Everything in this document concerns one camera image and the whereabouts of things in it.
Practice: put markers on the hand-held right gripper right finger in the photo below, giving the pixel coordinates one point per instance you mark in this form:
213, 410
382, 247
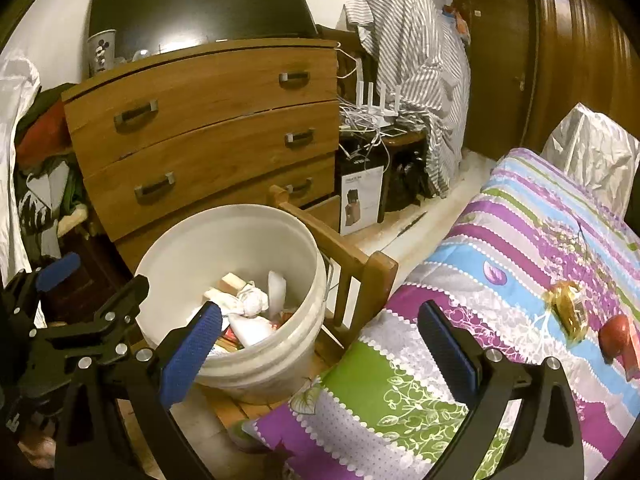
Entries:
447, 355

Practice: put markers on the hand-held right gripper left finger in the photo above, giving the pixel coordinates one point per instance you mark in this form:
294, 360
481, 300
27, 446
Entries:
192, 355

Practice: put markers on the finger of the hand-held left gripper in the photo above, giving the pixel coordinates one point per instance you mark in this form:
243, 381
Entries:
127, 300
57, 271

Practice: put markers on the white tissue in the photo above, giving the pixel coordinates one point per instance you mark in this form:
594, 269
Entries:
250, 300

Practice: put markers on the white plastic bucket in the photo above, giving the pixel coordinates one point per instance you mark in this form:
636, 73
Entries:
200, 240

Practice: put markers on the red white packet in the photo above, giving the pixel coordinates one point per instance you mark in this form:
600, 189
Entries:
230, 339

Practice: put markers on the striped floral bedspread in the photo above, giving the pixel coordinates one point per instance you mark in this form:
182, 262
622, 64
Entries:
450, 270

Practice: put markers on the green slipper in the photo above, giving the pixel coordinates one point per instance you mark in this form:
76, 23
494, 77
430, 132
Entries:
245, 435

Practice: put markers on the wooden chair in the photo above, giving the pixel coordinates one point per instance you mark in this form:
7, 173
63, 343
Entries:
380, 270

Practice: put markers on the pile of clothes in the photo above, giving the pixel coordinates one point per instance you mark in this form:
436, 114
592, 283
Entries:
45, 160

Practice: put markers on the yellow toy object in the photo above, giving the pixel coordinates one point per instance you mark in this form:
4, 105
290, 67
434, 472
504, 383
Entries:
567, 310

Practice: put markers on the white cloth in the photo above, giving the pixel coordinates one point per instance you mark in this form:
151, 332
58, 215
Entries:
12, 110

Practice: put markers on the red apple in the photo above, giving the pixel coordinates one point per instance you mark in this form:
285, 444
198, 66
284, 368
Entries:
617, 337

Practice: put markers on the white appliance box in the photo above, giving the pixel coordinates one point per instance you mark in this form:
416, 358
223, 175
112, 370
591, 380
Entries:
362, 200

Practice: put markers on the wooden chest of drawers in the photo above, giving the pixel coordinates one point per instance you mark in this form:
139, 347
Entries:
200, 125

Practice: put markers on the small dark wooden table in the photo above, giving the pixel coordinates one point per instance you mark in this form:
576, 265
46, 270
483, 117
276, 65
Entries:
405, 141

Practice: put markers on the white printed cup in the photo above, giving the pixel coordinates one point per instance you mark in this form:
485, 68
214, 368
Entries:
101, 55

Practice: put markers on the silver crinkled cover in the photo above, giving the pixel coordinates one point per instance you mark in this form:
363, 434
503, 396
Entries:
595, 150

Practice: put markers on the white router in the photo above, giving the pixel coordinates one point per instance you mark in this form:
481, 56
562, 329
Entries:
380, 110

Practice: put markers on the dark wooden door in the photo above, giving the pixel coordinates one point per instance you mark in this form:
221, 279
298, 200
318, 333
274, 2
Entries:
500, 60

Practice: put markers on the black television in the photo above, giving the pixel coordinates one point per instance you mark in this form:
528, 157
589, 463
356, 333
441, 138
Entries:
200, 5

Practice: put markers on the colourful hanging bag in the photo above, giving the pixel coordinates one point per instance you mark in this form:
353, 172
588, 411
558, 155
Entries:
459, 22

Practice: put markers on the brown wooden wardrobe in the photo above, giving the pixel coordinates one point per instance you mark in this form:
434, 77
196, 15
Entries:
585, 50

